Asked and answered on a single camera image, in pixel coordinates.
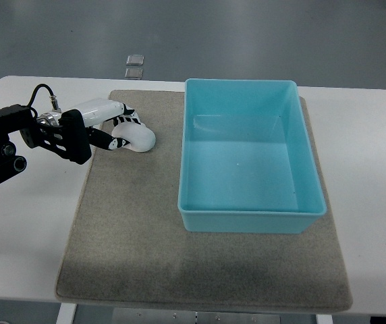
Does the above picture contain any clear floor tile upper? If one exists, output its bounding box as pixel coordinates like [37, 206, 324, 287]
[126, 54, 144, 66]

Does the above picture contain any grey metal table crossbar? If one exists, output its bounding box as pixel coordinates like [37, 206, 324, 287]
[111, 308, 281, 324]

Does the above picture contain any white table leg right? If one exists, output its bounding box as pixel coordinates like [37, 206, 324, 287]
[316, 314, 333, 324]

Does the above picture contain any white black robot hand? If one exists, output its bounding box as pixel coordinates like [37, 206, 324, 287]
[37, 99, 142, 151]

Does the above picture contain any grey felt mat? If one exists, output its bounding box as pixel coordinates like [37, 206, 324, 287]
[55, 90, 352, 313]

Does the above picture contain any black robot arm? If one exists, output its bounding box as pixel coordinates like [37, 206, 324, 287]
[0, 83, 143, 184]

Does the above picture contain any white table leg left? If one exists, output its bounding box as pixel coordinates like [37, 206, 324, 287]
[55, 303, 77, 324]

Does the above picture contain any white table leg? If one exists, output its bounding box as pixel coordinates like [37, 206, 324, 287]
[316, 314, 333, 324]
[55, 303, 77, 324]

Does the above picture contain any blue plastic box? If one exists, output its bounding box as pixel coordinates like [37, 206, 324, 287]
[178, 78, 327, 234]

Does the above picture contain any clear floor tile lower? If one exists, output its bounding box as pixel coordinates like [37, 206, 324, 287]
[125, 67, 143, 80]

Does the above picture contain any clear floor tile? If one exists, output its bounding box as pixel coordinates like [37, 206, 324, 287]
[126, 54, 144, 66]
[125, 67, 143, 80]

